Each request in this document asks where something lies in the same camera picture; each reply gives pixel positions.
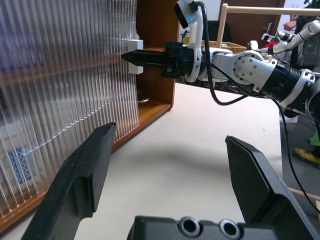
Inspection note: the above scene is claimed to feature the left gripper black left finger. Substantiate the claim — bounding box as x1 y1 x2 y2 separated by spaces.
21 121 117 240

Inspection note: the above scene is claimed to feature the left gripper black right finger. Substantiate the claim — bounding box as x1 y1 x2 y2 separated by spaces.
225 135 320 240

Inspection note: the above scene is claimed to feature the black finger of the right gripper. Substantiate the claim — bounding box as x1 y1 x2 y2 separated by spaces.
120 49 166 68

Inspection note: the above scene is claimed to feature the white door handle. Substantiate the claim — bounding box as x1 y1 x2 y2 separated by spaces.
127 39 145 75

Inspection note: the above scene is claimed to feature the ribbed clear sliding door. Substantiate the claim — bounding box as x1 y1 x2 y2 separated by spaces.
0 0 63 221
0 0 141 218

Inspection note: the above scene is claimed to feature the brown wooden cabinet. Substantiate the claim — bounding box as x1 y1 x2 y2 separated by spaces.
0 0 181 232

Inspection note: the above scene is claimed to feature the light wooden bar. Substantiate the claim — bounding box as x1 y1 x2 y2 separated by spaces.
288 187 320 213

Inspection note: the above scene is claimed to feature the woven wicker basket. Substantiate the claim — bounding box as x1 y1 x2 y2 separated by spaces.
202 39 248 55

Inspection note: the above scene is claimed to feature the white wipes canister blue print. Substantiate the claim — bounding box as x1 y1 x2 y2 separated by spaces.
0 139 36 198

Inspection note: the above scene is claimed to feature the green fabric piece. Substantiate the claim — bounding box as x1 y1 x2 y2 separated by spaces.
309 123 320 146

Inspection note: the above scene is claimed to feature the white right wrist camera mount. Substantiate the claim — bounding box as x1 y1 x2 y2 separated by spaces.
173 0 210 83

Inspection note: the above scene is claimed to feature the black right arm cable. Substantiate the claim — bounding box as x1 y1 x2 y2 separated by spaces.
192 1 253 107

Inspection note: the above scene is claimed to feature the thin black hanging cable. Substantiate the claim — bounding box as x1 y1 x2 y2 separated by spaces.
278 99 320 216

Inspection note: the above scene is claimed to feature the light wooden frame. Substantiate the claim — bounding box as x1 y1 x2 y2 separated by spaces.
216 3 320 48

